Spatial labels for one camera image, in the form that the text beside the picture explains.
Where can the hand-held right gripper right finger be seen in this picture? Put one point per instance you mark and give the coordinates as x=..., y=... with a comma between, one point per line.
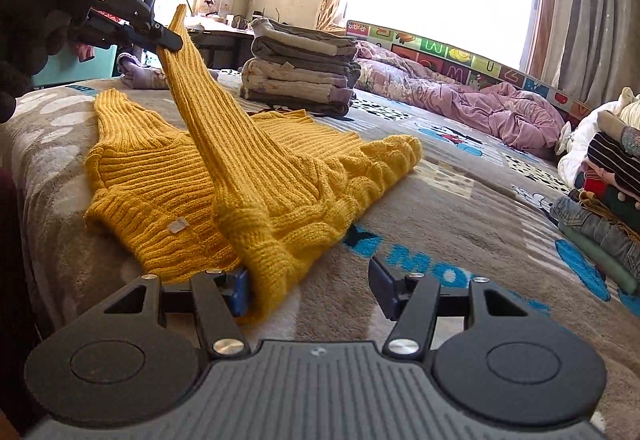
x=381, y=289

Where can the pile of assorted clothes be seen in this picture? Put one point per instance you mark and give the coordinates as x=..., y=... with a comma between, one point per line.
x=607, y=210

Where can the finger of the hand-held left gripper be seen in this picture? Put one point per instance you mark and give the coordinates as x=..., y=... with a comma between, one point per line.
x=159, y=37

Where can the dark grey folded garment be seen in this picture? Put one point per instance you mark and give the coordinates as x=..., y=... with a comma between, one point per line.
x=300, y=104

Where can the small lilac garment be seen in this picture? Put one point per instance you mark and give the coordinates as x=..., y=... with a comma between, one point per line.
x=140, y=74

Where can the desk lamp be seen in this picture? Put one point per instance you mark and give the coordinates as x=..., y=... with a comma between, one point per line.
x=200, y=0

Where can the teal cabinet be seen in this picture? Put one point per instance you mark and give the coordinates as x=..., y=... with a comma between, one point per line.
x=75, y=65

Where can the grey curtain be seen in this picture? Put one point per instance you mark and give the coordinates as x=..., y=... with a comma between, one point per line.
x=592, y=5

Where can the pink quilt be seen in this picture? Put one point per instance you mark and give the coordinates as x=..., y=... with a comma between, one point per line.
x=450, y=92

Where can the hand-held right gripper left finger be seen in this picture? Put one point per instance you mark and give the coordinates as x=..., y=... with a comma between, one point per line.
x=241, y=294

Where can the cream folded garment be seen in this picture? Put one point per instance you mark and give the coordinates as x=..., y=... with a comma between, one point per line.
x=292, y=77

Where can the light grey folded garment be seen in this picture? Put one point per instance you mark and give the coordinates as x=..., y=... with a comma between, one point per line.
x=300, y=31

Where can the colourful alphabet play mat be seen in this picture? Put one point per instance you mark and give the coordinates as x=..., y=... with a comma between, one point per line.
x=467, y=57

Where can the dark desk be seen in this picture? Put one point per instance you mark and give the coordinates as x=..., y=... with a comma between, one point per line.
x=220, y=40

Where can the yellow knit sweater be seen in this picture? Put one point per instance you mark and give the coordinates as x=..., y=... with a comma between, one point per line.
x=300, y=180

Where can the white bedding bundle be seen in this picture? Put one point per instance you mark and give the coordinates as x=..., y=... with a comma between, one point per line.
x=575, y=152

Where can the person's left hand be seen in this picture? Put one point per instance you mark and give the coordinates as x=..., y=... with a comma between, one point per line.
x=31, y=27

